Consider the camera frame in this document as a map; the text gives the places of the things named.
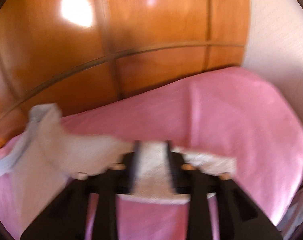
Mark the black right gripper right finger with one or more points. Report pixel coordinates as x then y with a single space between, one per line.
239 216

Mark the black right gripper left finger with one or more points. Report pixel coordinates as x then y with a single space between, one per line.
66 215

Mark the white knitted sweater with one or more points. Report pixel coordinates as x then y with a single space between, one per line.
46 155

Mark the pink bedspread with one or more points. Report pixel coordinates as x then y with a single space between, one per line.
240 122

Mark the wooden wardrobe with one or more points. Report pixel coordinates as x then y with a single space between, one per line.
83 54

